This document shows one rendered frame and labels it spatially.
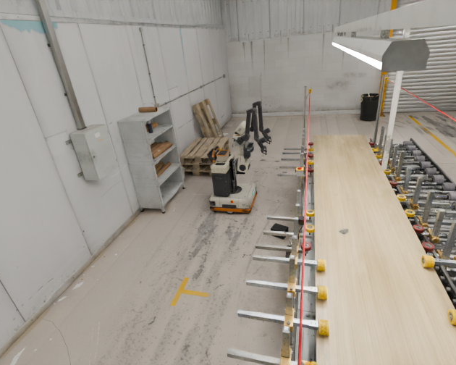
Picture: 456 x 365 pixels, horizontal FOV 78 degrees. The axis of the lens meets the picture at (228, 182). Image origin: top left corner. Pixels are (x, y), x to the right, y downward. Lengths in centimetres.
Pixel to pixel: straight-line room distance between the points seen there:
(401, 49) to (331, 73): 894
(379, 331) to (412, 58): 146
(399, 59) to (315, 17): 889
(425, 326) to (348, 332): 43
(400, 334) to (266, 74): 889
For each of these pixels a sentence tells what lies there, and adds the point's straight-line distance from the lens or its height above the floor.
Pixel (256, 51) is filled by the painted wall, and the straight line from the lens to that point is 999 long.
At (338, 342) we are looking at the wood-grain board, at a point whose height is 90.
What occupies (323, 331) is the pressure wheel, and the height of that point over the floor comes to 96.
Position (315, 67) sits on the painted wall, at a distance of 989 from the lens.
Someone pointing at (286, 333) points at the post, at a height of 116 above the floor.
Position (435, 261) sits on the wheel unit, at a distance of 244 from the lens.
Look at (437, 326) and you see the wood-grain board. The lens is 211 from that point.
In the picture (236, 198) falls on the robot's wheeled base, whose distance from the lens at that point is 431.
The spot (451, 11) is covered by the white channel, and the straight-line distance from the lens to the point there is 66.
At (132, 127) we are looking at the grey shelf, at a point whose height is 147.
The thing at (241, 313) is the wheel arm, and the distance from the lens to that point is 187.
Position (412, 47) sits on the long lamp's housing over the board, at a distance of 101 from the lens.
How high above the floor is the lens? 242
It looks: 26 degrees down
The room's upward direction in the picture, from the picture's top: 6 degrees counter-clockwise
